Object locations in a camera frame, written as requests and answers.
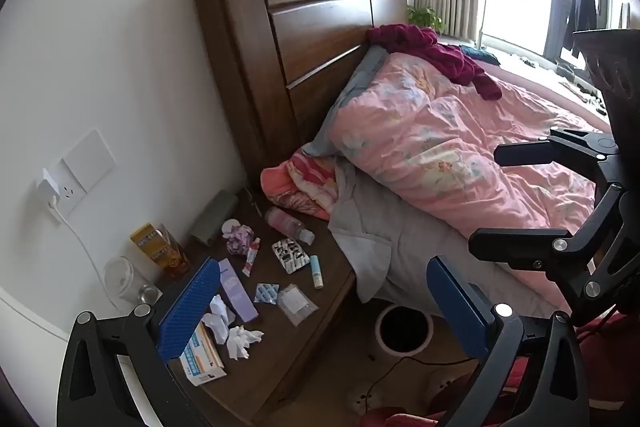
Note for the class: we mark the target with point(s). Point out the silver blister pack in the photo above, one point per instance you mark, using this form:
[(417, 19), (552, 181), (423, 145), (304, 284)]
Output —
[(290, 255)]

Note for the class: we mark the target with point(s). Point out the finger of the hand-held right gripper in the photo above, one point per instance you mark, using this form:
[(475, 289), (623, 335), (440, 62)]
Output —
[(560, 149), (520, 249)]

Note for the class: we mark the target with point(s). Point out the pink floral quilt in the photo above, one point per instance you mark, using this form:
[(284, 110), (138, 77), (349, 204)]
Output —
[(425, 132)]

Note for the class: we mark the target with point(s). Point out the teal cloth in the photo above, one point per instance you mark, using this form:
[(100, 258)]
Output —
[(477, 54)]

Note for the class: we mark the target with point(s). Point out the red and white ointment tube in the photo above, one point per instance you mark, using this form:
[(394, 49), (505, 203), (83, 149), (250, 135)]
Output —
[(251, 257)]

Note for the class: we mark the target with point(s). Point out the fluffy white slippers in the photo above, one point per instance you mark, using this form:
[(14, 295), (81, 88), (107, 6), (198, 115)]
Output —
[(425, 362)]

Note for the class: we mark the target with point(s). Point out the thin-rimmed glasses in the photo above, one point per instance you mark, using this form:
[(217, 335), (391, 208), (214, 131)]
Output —
[(252, 204)]

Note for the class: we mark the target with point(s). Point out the white wall switch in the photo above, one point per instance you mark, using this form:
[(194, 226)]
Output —
[(90, 157)]

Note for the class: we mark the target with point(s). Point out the small white tissue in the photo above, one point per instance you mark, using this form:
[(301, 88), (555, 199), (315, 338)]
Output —
[(242, 342)]

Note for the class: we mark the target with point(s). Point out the pink striped pillow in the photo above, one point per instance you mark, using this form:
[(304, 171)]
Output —
[(295, 182)]

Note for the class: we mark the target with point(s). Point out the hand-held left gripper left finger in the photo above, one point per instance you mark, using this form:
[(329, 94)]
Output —
[(190, 307)]

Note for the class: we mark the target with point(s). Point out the wooden headboard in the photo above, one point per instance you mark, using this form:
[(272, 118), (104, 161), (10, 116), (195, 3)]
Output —
[(300, 32)]

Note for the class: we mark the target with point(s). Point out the maroon garment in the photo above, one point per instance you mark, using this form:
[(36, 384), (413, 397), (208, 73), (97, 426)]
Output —
[(440, 52)]

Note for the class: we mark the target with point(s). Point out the pink plastic bottle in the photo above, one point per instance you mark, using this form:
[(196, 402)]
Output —
[(285, 222)]

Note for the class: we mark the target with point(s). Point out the large white tissue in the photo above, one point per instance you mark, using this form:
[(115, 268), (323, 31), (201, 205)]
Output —
[(219, 319)]

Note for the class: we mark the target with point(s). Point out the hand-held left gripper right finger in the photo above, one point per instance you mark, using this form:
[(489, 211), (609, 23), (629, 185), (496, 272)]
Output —
[(460, 307)]

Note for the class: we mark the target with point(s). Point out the grey glasses case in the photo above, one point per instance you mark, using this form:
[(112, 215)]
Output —
[(212, 217)]

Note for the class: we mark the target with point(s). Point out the white charger plug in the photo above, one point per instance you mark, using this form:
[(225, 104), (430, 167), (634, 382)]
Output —
[(48, 187)]

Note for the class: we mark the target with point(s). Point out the purple paper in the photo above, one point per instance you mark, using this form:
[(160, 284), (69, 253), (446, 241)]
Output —
[(239, 242)]

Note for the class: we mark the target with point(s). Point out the white wall socket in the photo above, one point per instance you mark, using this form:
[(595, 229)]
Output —
[(70, 194)]

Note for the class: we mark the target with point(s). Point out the hanging dark jacket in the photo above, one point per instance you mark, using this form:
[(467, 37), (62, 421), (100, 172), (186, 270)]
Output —
[(582, 2)]

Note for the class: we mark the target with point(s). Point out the blue and white desiccant packet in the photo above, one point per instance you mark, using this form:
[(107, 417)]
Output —
[(266, 293)]

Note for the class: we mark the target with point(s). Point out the green potted plant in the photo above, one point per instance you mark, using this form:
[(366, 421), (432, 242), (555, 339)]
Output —
[(425, 18)]

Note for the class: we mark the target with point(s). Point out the clear plastic bag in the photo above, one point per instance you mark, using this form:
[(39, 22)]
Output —
[(296, 304)]

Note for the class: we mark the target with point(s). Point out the white round waste bin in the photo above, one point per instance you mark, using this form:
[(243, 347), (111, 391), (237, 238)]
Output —
[(402, 329)]

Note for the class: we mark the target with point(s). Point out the light blue lip balm tube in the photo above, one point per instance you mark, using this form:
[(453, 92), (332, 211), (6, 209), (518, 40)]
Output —
[(316, 272)]

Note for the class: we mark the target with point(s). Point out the purple carton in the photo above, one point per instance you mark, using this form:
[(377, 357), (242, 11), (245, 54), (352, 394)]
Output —
[(237, 292)]

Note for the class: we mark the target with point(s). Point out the blue and white medicine box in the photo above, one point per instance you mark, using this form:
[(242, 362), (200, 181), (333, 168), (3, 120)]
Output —
[(202, 359)]

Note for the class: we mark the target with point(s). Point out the grey pillow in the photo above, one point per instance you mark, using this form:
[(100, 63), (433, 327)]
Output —
[(350, 92)]

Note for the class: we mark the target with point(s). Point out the person's red pants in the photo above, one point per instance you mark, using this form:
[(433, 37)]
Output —
[(420, 419)]

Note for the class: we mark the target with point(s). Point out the yellow and red carton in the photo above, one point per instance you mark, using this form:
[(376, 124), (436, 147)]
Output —
[(155, 247)]

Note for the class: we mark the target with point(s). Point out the grey bedsheet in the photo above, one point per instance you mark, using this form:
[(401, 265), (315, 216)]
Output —
[(380, 227)]

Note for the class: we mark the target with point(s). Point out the clear glass jar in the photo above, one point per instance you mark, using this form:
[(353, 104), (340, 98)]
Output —
[(122, 279)]

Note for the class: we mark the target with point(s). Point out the wooden nightstand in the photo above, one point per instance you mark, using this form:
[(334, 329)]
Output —
[(280, 347)]

